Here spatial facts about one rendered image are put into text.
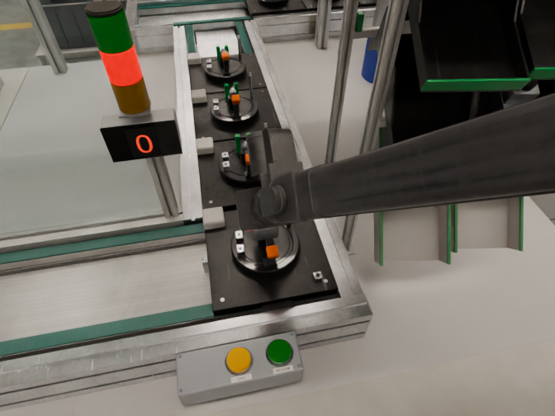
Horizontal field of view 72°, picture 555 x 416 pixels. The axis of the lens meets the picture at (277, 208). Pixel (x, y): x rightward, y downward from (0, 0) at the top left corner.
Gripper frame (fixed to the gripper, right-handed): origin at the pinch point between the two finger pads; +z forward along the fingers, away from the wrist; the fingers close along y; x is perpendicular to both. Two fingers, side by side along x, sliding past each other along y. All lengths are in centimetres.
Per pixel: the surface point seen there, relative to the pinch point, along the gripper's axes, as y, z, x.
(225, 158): 4.5, 24.0, -14.4
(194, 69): 9, 60, -52
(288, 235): -5.3, 8.5, 6.0
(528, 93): -43.0, -16.3, -11.1
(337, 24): -55, 89, -78
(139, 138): 19.2, -3.3, -14.9
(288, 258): -4.0, 4.7, 10.3
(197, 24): 5, 90, -84
